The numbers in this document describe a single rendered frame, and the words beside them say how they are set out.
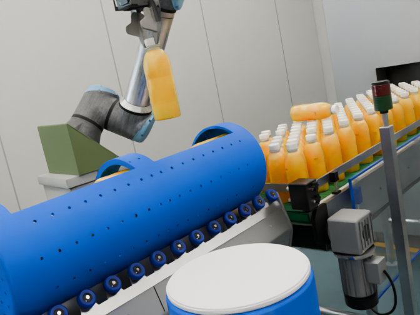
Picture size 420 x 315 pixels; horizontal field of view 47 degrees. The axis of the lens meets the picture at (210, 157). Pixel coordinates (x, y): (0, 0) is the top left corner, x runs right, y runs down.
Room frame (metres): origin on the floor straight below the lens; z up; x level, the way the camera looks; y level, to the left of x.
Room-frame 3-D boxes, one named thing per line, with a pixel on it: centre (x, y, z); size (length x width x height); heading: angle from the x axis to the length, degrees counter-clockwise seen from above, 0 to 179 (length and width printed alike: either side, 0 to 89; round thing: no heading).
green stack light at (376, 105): (1.69, -0.63, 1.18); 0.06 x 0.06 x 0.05
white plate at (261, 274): (0.88, -0.01, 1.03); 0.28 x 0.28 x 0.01
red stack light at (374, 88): (1.69, -0.63, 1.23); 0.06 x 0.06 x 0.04
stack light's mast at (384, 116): (1.69, -0.63, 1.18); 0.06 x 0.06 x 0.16
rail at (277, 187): (1.72, -0.16, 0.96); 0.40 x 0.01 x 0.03; 46
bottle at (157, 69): (1.31, 0.09, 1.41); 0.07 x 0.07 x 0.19
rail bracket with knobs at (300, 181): (1.56, -0.28, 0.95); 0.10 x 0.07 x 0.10; 46
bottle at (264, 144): (1.98, -0.24, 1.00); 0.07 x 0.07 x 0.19
